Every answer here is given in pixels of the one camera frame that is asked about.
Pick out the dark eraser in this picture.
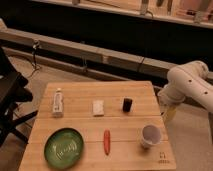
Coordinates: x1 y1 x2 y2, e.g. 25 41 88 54
122 98 133 112

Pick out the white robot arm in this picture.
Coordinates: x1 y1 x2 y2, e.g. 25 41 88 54
157 61 213 122

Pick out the white paper cup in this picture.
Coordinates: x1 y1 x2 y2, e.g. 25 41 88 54
141 125 162 149

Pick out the orange carrot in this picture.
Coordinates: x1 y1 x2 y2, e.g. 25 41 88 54
103 130 111 155

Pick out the white sponge block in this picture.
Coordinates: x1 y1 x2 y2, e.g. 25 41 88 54
92 100 104 116

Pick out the green glass plate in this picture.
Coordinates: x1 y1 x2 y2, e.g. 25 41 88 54
44 128 84 170

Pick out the white toothpaste tube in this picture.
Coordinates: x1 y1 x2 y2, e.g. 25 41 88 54
52 88 63 117

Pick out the black chair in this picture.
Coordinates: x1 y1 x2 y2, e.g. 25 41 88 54
0 46 37 147

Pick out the black hanging cable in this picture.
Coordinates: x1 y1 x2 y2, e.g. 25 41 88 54
25 39 42 80

